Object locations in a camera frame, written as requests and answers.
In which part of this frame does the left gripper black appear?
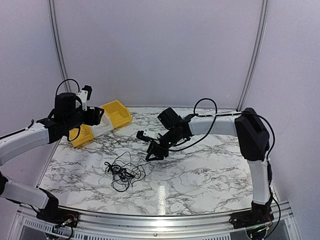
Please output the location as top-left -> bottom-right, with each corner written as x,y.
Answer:
64,106 -> 104,131

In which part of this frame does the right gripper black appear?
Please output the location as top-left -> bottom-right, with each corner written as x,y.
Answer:
145,129 -> 183,162

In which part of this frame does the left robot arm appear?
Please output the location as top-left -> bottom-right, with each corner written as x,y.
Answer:
0,90 -> 104,223

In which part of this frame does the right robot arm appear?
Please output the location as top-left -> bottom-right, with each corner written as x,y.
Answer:
141,107 -> 273,224

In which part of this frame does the white bin middle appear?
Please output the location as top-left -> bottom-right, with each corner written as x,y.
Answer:
91,113 -> 114,138

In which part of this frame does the yellow bin near left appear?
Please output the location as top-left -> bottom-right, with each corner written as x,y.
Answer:
69,124 -> 95,148

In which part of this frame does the yellow bin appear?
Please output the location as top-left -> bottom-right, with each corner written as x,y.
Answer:
69,124 -> 95,148
101,100 -> 132,129

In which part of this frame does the yellow bin far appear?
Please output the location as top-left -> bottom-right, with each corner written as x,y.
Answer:
101,100 -> 132,129

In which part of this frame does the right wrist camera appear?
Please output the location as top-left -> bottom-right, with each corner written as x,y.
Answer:
136,130 -> 162,142

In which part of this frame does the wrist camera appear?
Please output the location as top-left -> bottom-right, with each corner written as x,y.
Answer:
75,85 -> 93,111
136,130 -> 162,142

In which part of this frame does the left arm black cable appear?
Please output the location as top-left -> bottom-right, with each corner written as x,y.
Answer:
54,78 -> 83,142

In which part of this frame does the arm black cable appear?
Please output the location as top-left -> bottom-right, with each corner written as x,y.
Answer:
169,97 -> 282,231
54,78 -> 83,142

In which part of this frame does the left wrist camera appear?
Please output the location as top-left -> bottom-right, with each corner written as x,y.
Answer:
75,85 -> 93,111

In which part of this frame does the black tangled cable bundle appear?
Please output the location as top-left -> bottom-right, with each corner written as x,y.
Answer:
103,151 -> 152,193

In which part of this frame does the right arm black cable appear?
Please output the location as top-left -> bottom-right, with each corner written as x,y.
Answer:
169,97 -> 282,231

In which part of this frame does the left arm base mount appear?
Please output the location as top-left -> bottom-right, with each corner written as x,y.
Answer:
36,206 -> 80,228

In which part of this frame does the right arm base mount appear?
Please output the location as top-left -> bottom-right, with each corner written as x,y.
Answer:
229,209 -> 275,229

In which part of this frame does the left corner aluminium post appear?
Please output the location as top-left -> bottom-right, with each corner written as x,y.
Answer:
48,0 -> 69,80

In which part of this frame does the corner aluminium post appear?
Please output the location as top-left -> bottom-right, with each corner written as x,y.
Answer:
236,0 -> 269,111
48,0 -> 69,80

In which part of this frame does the aluminium front rail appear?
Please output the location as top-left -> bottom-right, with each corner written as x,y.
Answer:
8,201 -> 301,240

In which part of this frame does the right corner aluminium post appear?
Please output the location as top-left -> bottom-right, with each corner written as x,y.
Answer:
236,0 -> 269,111

